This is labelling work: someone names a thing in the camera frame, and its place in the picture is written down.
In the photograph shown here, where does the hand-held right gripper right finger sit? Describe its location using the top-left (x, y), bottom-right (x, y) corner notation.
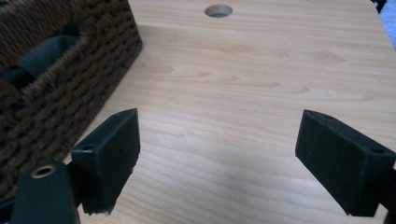
top-left (294, 108), bottom-right (396, 218)

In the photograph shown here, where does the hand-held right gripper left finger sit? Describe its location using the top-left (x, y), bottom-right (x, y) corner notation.
top-left (69, 107), bottom-right (141, 217)

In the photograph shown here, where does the brown wicker basket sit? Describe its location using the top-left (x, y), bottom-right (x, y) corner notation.
top-left (0, 0), bottom-right (144, 201)

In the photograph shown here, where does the dark cloth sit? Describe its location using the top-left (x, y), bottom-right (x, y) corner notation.
top-left (0, 21), bottom-right (82, 89)

